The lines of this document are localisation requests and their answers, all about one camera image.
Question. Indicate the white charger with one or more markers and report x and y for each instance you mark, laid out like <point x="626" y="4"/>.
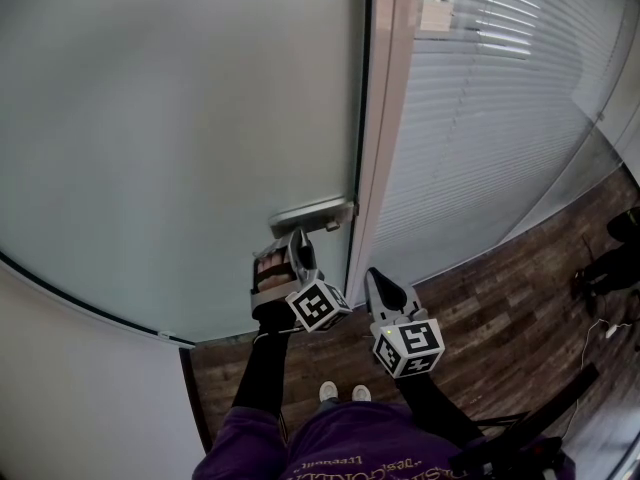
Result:
<point x="618" y="331"/>

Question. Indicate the person's right white shoe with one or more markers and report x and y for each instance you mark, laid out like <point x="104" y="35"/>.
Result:
<point x="361" y="393"/>

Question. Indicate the person's purple shirt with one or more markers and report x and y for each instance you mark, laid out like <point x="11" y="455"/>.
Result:
<point x="370" y="443"/>

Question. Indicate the white window blinds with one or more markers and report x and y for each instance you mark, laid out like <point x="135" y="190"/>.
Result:
<point x="465" y="133"/>

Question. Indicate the beige door frame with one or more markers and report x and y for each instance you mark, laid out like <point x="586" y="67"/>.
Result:
<point x="382" y="118"/>

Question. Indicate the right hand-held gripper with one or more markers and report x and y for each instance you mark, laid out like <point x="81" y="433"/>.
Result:
<point x="410" y="345"/>

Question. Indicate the black equipment base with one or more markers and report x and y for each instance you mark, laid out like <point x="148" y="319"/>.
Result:
<point x="612" y="263"/>

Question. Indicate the person's left forearm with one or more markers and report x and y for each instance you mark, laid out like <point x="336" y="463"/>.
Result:
<point x="265" y="363"/>

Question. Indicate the dark wooden baseboard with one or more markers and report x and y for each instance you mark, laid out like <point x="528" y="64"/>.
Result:
<point x="196" y="398"/>

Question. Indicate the person's left hand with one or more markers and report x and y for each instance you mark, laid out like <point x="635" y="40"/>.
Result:
<point x="271" y="272"/>

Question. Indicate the person's right forearm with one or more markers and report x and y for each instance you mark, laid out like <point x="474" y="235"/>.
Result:
<point x="435" y="408"/>

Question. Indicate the frosted glass door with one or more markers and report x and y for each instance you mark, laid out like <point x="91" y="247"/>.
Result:
<point x="165" y="133"/>

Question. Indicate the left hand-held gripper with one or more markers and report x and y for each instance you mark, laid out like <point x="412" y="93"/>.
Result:
<point x="317" y="305"/>

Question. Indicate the cardboard box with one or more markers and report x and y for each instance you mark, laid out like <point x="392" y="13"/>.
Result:
<point x="437" y="14"/>

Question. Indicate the black tripod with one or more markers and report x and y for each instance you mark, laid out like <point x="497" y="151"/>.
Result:
<point x="560" y="413"/>

